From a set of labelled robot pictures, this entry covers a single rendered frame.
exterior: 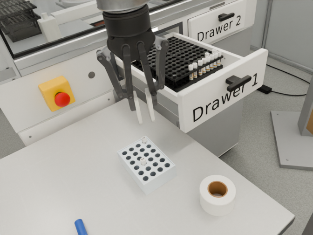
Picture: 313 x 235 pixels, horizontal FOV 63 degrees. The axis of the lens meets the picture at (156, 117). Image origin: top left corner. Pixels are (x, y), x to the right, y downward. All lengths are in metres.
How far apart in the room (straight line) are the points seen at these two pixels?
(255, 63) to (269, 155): 1.08
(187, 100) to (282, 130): 1.35
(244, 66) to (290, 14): 1.93
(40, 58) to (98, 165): 0.31
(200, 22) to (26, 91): 0.61
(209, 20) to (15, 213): 0.84
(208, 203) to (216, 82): 0.26
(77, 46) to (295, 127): 1.50
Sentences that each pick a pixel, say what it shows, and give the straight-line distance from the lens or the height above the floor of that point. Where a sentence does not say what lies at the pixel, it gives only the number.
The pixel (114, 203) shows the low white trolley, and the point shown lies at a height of 0.76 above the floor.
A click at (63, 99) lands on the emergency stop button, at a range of 0.71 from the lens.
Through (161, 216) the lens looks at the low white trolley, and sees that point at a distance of 0.55.
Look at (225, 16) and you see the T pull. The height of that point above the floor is 0.91.
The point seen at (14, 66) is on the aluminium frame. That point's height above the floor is 0.98.
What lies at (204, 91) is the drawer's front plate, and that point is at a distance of 0.58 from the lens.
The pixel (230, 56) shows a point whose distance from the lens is 0.77.
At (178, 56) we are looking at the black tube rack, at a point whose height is 0.90.
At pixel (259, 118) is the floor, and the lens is 1.96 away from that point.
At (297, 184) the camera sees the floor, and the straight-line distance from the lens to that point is 1.62.
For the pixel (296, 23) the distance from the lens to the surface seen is 2.55.
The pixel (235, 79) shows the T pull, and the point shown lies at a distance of 0.62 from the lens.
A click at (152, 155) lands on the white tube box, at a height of 0.80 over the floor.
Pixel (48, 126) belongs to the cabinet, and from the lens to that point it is 0.82.
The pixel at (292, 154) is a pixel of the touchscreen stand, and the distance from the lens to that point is 1.71.
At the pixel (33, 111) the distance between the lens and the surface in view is 0.79.
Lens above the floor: 1.23
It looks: 39 degrees down
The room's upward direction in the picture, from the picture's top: 9 degrees counter-clockwise
